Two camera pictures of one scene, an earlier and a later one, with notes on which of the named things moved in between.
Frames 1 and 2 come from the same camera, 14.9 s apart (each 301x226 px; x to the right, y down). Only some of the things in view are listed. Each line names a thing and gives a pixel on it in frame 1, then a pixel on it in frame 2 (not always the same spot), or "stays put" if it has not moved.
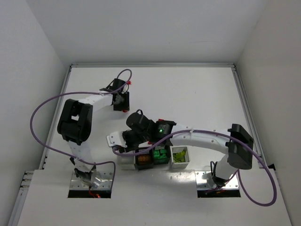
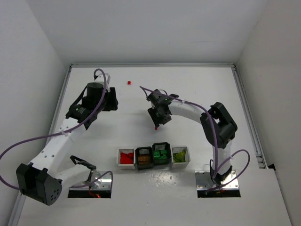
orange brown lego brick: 144,159 stays put
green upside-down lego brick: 156,153 stays put
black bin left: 145,161 stays put
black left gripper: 121,102 -> 112,100
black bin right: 162,155 stays put
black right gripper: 128,138 -> 154,115
